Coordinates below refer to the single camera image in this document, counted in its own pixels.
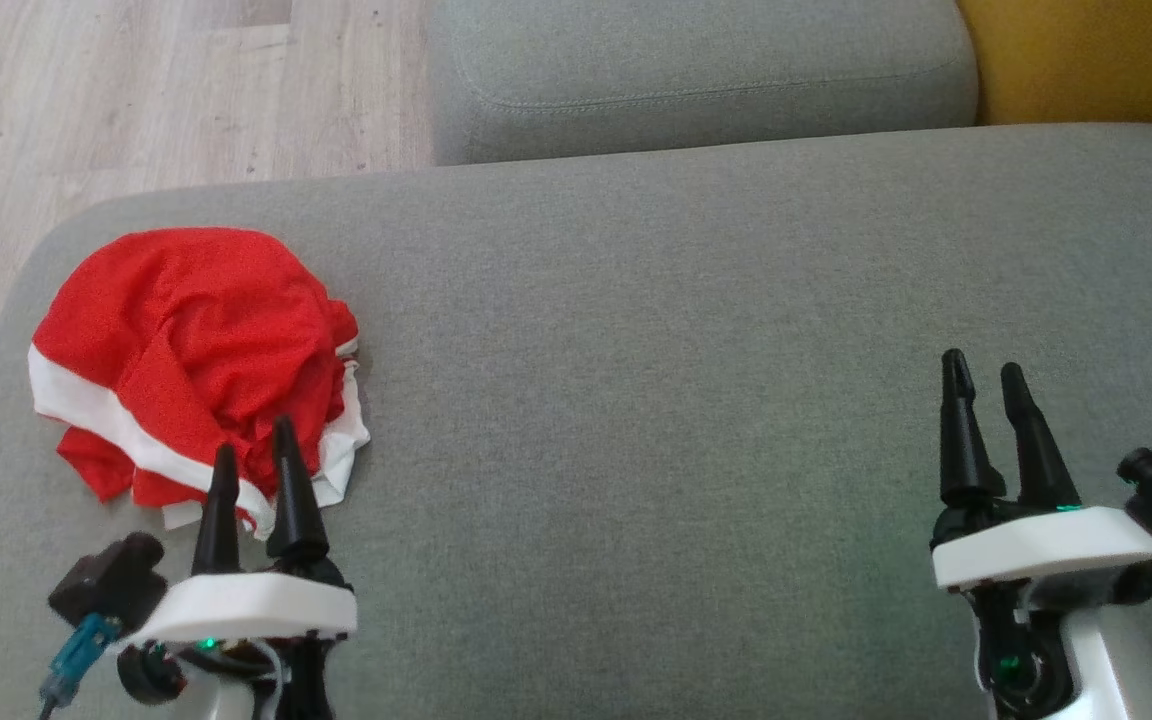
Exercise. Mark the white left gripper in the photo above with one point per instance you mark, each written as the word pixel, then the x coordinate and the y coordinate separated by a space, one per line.
pixel 246 605

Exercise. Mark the red shorts with white stripe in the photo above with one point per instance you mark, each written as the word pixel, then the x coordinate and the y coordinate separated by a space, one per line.
pixel 196 320

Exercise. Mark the wide yellow sofa back cushion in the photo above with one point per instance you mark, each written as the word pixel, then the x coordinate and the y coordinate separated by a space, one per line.
pixel 1086 60

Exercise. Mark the grey sofa back cushion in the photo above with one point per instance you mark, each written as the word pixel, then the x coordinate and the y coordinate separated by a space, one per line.
pixel 686 60

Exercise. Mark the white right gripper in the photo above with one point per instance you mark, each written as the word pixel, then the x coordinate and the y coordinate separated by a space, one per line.
pixel 1046 548

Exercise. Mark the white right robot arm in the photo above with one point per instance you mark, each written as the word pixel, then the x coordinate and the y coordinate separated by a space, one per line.
pixel 1126 670

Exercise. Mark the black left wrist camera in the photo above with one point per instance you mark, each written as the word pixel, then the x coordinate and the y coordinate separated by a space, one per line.
pixel 111 585

